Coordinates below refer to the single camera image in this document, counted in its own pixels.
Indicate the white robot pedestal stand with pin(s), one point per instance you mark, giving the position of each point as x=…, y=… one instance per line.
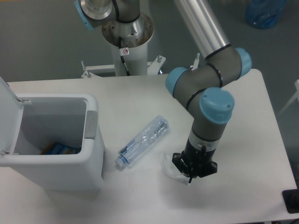
x=129, y=47

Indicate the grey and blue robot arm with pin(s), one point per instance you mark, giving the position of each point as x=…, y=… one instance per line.
x=198, y=90

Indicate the white frame at right edge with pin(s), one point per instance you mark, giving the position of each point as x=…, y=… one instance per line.
x=294, y=97

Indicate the black device at table edge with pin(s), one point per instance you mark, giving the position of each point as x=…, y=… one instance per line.
x=291, y=200

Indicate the white plastic bag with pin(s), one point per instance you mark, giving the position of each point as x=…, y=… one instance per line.
x=171, y=171

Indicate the white trash can lid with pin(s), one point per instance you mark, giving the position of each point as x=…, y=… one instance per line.
x=11, y=112

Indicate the white trash can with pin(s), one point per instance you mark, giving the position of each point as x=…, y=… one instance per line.
x=67, y=118

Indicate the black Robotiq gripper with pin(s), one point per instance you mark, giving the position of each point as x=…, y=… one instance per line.
x=193, y=162

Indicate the blue packet in bin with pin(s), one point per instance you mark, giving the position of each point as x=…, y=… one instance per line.
x=60, y=149

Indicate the clear plastic water bottle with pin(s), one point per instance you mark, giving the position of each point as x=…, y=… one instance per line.
x=142, y=141

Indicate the blue plastic bag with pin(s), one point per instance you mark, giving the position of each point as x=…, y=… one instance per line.
x=264, y=14

